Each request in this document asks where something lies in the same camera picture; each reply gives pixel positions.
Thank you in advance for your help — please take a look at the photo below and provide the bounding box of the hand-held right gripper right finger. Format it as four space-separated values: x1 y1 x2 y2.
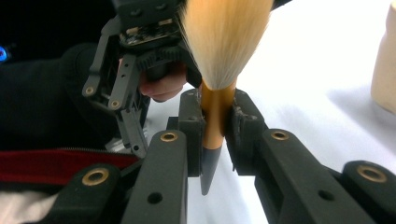
223 89 269 176

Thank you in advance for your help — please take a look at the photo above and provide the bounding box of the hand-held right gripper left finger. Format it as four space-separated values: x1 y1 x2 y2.
166 88 206 178

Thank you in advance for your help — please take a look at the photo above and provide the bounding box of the makeup brush with gold ferrule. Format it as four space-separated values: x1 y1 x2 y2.
178 0 275 196

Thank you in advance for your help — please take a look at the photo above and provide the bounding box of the cream square ceramic cup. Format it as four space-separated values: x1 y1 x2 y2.
370 0 396 115

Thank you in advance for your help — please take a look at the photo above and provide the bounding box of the white table sheet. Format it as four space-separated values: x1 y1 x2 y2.
144 0 396 224

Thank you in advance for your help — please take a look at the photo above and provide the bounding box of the white cloth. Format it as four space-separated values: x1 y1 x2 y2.
0 189 61 224

